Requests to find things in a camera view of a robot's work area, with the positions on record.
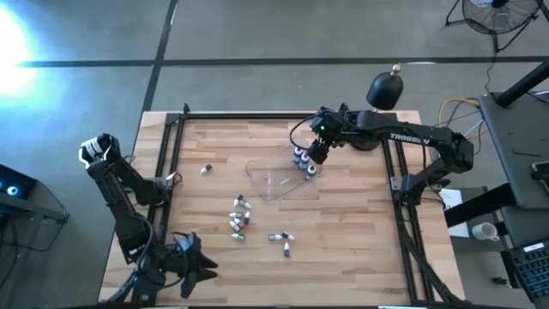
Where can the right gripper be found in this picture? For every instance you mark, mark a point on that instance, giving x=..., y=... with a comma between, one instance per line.
x=330, y=126

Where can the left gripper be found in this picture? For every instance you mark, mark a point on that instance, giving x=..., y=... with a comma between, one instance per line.
x=171, y=264

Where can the large black-cap coloring bottle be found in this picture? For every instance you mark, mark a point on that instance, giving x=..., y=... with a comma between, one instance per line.
x=311, y=171

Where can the large blue-cap coloring bottle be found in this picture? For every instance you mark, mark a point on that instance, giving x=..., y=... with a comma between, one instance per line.
x=298, y=153

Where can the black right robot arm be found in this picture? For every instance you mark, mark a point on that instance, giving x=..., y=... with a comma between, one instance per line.
x=407, y=137

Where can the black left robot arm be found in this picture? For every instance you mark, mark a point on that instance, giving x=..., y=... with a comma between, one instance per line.
x=128, y=223

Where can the large purple-cap coloring bottle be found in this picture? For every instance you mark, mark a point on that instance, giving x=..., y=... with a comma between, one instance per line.
x=304, y=159

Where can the small food coloring bottle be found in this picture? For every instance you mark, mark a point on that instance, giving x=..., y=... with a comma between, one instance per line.
x=246, y=205
x=274, y=237
x=235, y=215
x=247, y=217
x=286, y=250
x=238, y=236
x=288, y=236
x=234, y=225

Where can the small black-cap coloring bottle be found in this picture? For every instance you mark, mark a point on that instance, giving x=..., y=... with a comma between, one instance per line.
x=239, y=199
x=206, y=169

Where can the clear plastic container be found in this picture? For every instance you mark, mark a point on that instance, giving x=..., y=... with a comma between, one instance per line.
x=266, y=184

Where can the black desk lamp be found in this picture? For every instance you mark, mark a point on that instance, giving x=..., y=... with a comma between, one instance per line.
x=384, y=92

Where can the white paper sheet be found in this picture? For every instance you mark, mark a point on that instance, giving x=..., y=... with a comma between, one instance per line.
x=459, y=229
x=452, y=198

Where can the black desk leg beam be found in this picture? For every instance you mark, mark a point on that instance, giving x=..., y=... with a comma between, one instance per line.
x=476, y=206

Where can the white mug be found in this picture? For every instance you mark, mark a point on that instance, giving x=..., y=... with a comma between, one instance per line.
x=484, y=232

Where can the black desk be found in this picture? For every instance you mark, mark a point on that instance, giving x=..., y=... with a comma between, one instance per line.
x=514, y=141

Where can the black box blue light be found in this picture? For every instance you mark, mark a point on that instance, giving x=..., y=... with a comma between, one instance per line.
x=13, y=182

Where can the black pole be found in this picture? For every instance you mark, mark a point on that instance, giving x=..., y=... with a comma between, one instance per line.
x=523, y=83

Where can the black floor fan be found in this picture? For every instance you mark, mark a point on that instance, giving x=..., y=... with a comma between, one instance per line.
x=493, y=21

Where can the small black plug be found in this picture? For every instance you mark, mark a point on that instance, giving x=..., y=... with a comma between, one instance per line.
x=499, y=281

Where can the backlit keyboard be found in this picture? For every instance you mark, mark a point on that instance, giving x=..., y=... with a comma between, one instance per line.
x=532, y=268

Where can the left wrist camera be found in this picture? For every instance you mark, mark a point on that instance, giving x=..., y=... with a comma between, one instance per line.
x=189, y=243

